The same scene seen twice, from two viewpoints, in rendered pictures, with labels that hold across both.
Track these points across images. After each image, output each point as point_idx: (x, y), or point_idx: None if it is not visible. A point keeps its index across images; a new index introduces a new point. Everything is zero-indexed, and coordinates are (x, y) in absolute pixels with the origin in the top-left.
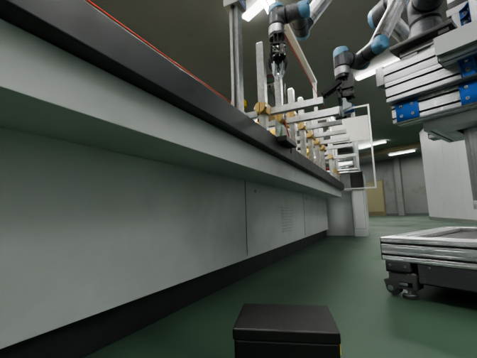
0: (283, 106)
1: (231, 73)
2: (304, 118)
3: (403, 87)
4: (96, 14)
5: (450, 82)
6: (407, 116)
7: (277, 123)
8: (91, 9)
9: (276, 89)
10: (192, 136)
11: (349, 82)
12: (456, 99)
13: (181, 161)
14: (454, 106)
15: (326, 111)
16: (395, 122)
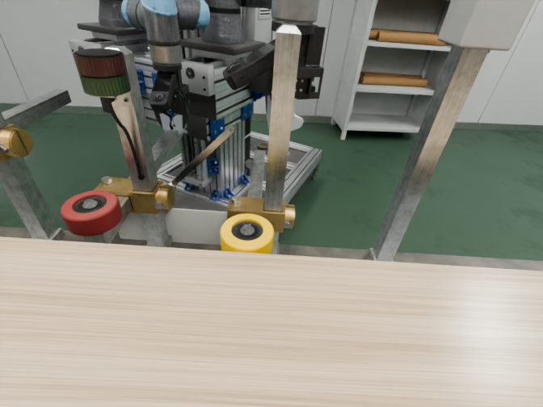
0: (262, 188)
1: (415, 207)
2: (157, 169)
3: (228, 102)
4: None
5: (249, 102)
6: (218, 132)
7: (216, 216)
8: None
9: (138, 115)
10: None
11: (179, 80)
12: (240, 115)
13: None
14: (238, 122)
15: (171, 140)
16: (208, 139)
